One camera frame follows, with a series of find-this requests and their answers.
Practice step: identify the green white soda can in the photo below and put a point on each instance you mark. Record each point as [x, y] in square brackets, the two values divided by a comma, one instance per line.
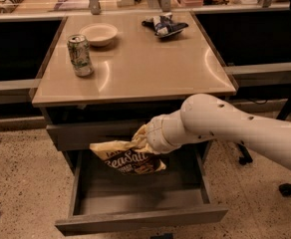
[79, 52]

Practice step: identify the black table leg with caster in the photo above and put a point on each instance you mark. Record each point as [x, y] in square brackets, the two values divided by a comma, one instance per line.
[245, 156]

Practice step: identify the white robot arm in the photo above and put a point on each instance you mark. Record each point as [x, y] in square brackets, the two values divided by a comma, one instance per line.
[204, 117]

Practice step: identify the white ceramic bowl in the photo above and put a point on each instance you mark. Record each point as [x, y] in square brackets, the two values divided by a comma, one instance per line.
[99, 34]

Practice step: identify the closed grey top drawer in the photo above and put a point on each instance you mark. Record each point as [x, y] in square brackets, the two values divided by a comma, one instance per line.
[79, 136]

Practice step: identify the open grey middle drawer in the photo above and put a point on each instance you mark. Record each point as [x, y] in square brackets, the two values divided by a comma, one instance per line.
[103, 200]

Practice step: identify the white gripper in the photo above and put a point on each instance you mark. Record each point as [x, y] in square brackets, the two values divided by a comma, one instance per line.
[154, 133]

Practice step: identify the grey drawer cabinet with counter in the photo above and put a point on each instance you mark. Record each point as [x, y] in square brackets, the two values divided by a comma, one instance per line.
[137, 77]

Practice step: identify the black chair base caster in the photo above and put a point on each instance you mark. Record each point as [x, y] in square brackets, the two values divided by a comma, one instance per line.
[285, 189]

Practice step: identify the brown sea salt chip bag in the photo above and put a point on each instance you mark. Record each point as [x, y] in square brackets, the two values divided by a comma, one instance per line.
[127, 157]

